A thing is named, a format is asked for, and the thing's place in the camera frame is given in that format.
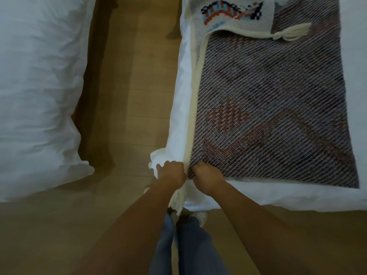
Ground person's white shoe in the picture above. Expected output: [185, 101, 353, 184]
[192, 211, 208, 228]

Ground person's right forearm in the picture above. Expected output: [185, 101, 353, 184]
[212, 181, 367, 275]

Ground person's blue jeans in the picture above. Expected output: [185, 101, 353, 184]
[149, 212, 230, 275]

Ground woven patterned blanket with tassels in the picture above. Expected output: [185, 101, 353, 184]
[169, 0, 360, 216]

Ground person's left forearm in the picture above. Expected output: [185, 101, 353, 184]
[73, 178, 182, 275]

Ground person's right hand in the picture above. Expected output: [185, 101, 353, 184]
[192, 162, 227, 197]

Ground person's left hand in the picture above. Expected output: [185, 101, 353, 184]
[156, 160, 188, 190]

